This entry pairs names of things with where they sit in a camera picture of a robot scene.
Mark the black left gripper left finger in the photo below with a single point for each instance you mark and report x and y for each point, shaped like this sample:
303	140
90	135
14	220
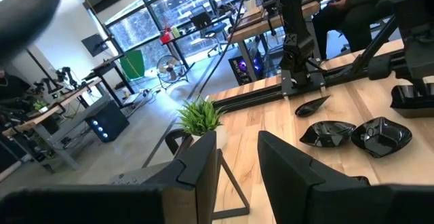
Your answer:
200	169

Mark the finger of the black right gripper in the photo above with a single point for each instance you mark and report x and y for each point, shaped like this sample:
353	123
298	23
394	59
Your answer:
419	86

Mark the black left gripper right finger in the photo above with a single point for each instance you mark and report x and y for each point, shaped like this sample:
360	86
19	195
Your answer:
288	183

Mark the black leaf-shaped mini plate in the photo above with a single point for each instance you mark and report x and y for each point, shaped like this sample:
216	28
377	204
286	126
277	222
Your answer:
381	137
327	134

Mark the black teardrop mini plate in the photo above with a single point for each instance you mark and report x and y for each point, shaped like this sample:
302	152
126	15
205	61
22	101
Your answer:
310	108

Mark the small black robot arm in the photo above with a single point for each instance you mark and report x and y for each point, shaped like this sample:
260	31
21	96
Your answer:
64	76

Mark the black perforated metal shelf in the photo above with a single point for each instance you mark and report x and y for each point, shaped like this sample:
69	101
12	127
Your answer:
149	176

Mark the green plant in white pot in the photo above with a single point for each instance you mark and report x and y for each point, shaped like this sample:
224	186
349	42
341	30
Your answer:
200	115

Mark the white power strip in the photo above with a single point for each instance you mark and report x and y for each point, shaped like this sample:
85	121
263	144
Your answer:
146	93

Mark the computer tower with blue lights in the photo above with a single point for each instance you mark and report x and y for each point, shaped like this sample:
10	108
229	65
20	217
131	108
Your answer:
108	122

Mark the black floor fan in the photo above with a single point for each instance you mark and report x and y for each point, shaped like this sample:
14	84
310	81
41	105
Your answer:
169	68

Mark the computer with purple lights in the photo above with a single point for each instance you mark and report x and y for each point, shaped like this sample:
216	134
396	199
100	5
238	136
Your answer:
244	69

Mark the green board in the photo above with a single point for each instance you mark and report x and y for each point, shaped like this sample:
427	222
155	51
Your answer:
133	64

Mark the red container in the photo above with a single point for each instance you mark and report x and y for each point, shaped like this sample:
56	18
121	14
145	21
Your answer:
166	37

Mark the green bottle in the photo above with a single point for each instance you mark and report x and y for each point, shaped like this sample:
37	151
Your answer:
175	32

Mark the blue office chair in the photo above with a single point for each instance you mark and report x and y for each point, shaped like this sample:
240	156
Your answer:
215	30

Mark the black standing desk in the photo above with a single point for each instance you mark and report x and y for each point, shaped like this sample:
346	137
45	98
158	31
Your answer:
101	68

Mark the wooden desk with grey legs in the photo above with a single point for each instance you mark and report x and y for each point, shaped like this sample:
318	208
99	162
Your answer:
68	96
257	25

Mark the small green plant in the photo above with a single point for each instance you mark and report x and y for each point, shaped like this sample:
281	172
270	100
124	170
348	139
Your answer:
40	106

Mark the black arched bracket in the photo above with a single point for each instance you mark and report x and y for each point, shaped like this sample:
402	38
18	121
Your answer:
168	140

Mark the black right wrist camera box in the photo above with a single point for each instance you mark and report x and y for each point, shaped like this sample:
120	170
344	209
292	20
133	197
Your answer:
379	69

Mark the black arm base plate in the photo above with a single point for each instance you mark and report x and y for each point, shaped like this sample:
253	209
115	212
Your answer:
305	87

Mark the black wall monitor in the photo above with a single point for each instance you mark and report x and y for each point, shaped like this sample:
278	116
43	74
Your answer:
95	45

